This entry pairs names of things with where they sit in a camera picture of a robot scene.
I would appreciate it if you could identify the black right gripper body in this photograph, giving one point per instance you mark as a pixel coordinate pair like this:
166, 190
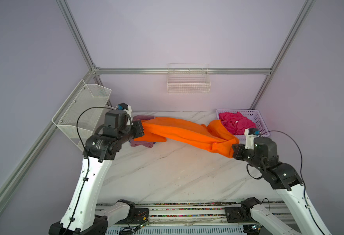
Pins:
247, 155

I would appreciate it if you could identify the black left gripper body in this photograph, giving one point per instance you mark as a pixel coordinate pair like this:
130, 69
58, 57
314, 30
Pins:
136, 130

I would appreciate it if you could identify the orange t-shirt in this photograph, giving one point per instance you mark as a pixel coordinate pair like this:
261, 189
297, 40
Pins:
213, 137
150, 137

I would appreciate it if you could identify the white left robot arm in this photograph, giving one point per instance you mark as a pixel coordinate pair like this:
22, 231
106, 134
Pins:
99, 152

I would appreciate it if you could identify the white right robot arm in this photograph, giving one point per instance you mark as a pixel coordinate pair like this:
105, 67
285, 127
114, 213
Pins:
288, 184

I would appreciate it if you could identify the folded mauve t-shirt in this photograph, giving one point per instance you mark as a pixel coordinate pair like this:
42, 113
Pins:
142, 143

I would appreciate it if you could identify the folded orange t-shirt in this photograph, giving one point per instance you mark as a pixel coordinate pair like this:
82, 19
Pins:
150, 137

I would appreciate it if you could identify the pink t-shirt in basket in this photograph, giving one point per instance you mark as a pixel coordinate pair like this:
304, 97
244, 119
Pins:
236, 123

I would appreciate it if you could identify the lilac perforated plastic basket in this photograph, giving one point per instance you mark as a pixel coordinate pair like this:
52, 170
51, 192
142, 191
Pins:
253, 115

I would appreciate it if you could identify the white mesh lower shelf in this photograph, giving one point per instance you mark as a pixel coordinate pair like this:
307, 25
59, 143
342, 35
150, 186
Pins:
81, 143

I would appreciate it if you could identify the white mesh shelf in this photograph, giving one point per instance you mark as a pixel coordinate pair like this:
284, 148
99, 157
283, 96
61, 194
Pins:
80, 113
81, 143

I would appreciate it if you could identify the white mesh upper shelf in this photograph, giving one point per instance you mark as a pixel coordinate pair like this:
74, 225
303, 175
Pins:
80, 113

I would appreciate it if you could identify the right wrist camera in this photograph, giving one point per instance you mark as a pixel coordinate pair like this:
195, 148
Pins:
250, 135

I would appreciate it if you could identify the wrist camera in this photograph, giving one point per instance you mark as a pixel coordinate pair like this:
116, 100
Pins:
128, 110
250, 135

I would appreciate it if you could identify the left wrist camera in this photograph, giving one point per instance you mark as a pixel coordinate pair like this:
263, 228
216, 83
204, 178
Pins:
128, 110

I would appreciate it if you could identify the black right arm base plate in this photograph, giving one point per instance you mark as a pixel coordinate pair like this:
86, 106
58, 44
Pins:
238, 215

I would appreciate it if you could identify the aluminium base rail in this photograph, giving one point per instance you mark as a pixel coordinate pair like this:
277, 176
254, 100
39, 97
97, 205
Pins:
187, 218

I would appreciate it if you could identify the white wire wall basket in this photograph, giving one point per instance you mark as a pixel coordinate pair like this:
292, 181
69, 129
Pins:
188, 79

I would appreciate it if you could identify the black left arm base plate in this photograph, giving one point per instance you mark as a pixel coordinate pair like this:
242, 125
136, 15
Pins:
137, 216

